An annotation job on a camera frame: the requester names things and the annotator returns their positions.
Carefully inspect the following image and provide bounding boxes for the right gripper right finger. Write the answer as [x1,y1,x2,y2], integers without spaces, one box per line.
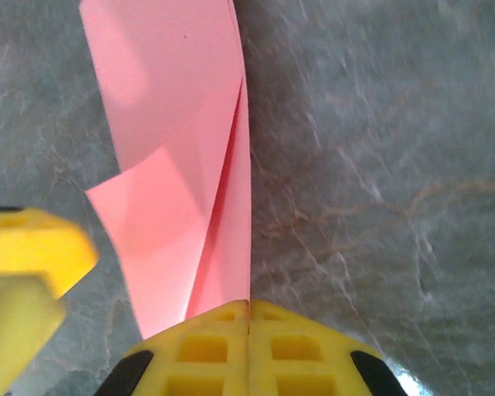
[249,299,405,396]

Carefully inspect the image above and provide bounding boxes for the pink square paper sheet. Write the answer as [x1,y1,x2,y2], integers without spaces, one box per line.
[78,0,252,342]

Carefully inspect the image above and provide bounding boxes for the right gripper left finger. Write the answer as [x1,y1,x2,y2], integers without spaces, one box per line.
[92,299,251,396]

